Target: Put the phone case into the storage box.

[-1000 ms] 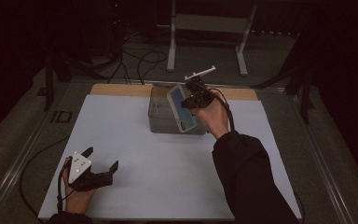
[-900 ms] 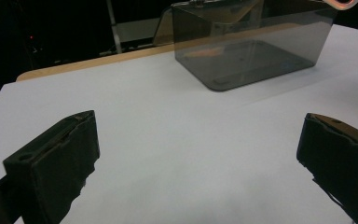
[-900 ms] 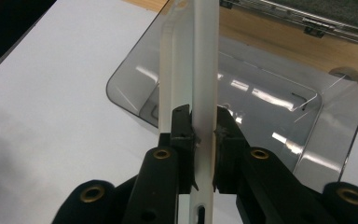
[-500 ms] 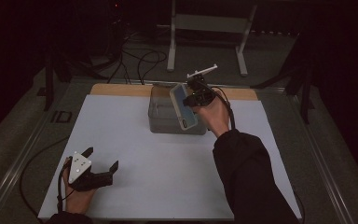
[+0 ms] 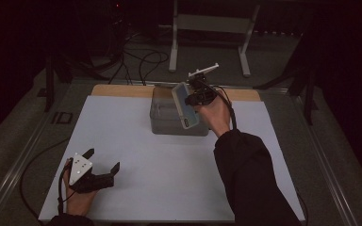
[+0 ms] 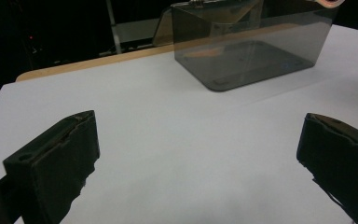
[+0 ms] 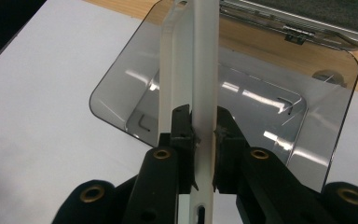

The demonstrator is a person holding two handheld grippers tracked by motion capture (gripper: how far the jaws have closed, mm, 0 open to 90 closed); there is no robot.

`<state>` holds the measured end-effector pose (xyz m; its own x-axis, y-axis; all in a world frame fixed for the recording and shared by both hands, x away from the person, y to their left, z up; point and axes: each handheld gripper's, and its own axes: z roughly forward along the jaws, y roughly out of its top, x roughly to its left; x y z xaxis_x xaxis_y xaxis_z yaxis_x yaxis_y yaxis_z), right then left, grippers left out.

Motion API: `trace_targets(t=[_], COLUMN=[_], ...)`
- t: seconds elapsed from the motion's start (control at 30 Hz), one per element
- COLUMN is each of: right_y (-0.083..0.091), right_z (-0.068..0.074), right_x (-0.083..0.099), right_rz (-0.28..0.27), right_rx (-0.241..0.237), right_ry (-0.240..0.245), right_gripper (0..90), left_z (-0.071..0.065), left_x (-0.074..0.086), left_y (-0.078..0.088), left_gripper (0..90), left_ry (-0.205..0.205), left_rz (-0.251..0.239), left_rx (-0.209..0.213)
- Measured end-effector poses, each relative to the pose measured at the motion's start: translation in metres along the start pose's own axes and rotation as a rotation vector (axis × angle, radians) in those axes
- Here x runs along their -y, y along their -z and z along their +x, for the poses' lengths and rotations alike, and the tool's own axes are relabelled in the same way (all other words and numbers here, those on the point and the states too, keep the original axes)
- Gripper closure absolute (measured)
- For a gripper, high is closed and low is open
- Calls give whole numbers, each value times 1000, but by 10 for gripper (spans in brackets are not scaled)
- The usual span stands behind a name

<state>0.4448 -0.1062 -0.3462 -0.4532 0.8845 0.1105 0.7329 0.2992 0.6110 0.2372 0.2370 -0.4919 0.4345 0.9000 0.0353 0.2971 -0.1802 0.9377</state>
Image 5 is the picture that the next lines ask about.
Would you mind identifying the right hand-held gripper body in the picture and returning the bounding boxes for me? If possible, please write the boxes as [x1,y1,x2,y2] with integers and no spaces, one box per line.
[188,63,220,105]

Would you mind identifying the clear plastic container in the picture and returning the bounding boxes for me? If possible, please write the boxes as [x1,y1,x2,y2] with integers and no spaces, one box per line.
[149,84,214,137]

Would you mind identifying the black floor cables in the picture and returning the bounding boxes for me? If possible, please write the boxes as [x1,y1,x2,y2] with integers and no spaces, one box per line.
[107,31,171,87]

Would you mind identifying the aluminium floor rail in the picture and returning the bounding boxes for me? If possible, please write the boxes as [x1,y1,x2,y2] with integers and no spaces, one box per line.
[0,82,74,226]
[290,93,361,226]

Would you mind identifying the black square floor bracket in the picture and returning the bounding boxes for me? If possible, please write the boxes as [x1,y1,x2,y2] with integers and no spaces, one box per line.
[51,111,74,125]

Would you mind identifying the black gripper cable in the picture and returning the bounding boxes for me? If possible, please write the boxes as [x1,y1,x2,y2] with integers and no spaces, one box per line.
[20,137,75,220]
[201,79,238,131]

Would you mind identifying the smartphone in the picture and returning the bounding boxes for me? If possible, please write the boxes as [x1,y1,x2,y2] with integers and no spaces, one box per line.
[171,82,201,130]

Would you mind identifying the black metal stand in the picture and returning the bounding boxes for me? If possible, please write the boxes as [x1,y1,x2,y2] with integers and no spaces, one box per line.
[45,56,74,113]
[254,31,319,126]

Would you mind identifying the person's right hand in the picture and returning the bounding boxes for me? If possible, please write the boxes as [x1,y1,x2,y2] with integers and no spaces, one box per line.
[194,93,234,138]

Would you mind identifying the white table sheet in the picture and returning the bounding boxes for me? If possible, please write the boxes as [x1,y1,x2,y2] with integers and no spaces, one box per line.
[38,94,305,222]

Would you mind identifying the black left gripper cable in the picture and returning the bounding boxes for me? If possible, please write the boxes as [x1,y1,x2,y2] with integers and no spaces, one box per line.
[20,137,75,220]

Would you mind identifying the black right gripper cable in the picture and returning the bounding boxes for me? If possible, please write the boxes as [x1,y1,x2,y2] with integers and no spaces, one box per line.
[201,79,238,131]

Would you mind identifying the white metal stand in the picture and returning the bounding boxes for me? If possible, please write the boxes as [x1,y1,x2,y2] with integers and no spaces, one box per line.
[168,0,261,78]

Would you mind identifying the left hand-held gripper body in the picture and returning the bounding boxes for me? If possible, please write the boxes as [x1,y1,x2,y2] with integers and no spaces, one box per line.
[69,153,116,194]

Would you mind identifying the person's left hand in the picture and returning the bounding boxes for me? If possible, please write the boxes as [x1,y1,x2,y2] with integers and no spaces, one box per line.
[63,170,98,217]

